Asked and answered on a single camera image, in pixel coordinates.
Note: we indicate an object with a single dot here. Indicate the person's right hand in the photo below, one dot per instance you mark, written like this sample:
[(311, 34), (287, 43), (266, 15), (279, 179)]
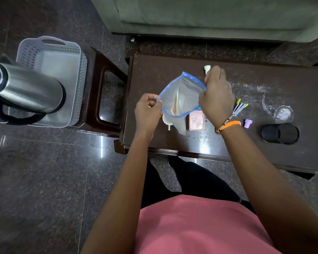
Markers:
[(217, 100)]

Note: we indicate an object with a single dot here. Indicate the person's left hand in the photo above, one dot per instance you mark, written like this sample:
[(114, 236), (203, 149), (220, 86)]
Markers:
[(147, 116)]

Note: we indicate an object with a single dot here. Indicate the person's left thumb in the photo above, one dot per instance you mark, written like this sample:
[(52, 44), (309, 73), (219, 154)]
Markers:
[(157, 105)]

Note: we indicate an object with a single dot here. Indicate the person's right fingers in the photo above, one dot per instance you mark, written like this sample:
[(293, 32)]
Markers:
[(216, 73)]

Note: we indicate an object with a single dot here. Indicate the clear blue-edged zip bag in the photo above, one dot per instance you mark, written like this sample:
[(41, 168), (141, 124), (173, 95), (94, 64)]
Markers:
[(184, 95)]

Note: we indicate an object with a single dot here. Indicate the person's left forearm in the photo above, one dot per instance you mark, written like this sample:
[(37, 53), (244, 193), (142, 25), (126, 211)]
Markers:
[(122, 198)]

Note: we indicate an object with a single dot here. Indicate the person's right forearm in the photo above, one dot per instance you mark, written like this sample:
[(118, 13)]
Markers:
[(270, 193)]

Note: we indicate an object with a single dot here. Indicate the small white cylinder cap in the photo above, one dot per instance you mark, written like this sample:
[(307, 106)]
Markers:
[(207, 68)]

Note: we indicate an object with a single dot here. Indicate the beige item inside bag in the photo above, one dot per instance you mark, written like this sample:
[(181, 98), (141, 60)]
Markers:
[(175, 105)]

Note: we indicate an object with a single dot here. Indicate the white plastic piece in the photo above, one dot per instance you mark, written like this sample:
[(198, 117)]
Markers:
[(167, 122)]

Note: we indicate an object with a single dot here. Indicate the pink rectangular box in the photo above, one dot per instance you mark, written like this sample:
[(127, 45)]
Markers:
[(196, 121)]

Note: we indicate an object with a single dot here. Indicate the green sofa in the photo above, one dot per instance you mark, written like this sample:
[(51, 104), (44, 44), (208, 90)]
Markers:
[(214, 15)]

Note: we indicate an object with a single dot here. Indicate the small purple cap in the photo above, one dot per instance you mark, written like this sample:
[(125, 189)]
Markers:
[(248, 123)]

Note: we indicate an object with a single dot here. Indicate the dark brown wooden stool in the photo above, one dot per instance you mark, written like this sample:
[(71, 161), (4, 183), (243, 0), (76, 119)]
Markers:
[(94, 84)]

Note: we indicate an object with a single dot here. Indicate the black trousers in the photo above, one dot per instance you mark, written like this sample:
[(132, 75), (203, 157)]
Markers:
[(201, 179)]

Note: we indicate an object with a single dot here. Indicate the grey perforated plastic basket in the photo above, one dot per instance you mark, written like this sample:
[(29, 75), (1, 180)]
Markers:
[(61, 66)]

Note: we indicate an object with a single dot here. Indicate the pink shirt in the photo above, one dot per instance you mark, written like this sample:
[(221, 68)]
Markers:
[(201, 227)]

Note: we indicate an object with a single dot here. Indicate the stainless steel electric kettle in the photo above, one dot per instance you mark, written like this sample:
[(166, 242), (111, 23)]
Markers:
[(26, 89)]

